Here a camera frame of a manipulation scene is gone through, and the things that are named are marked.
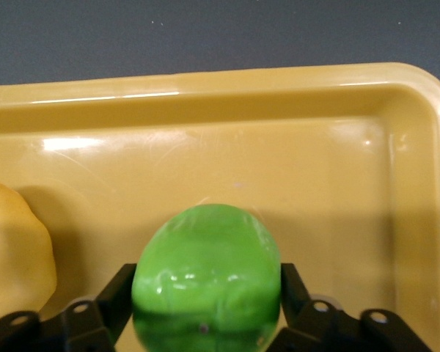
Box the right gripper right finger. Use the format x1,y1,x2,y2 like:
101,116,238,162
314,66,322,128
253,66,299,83
271,262,434,352

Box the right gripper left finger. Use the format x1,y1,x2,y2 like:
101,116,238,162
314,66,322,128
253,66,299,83
0,263,137,352

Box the yellow potato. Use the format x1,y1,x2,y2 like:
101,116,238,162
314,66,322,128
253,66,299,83
0,179,58,320

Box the green apple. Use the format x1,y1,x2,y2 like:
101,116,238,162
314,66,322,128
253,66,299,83
131,203,282,352

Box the yellow plastic tray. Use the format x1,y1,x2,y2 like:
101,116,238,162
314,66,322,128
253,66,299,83
0,62,440,352

